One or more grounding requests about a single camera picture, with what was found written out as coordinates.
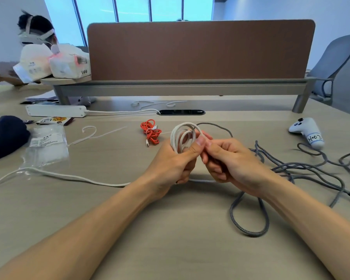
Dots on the brown desk divider panel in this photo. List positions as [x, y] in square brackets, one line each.
[201, 49]

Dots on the white power strip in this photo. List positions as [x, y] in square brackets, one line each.
[55, 111]

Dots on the person's left hand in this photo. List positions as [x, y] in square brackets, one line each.
[166, 169]

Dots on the white printed snack packet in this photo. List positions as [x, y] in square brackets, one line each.
[54, 120]

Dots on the round beige shelf board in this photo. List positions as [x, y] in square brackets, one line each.
[61, 81]

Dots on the white labelled hand controller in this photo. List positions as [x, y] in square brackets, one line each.
[307, 132]

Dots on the white tissue pack pink label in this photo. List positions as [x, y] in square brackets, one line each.
[65, 67]

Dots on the navy baseball cap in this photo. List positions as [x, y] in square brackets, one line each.
[5, 137]

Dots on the white paper sheets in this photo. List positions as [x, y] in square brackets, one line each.
[40, 96]

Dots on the white head-mounted headset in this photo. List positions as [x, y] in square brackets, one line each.
[32, 39]

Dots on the black flat tablet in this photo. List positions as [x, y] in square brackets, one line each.
[38, 102]

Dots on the person's right hand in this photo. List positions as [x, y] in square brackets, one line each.
[242, 166]

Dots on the grey metal desk shelf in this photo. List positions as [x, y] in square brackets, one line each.
[178, 89]

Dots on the person's left forearm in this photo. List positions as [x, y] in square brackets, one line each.
[75, 239]

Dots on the grey office chair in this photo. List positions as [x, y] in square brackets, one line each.
[83, 48]
[335, 52]

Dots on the small purple candy wrapper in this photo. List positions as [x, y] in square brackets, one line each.
[28, 121]

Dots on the small white rounded object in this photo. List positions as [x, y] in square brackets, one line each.
[86, 101]

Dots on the large glass window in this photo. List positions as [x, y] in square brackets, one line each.
[96, 8]

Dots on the person's right forearm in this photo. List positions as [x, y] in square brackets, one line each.
[318, 230]

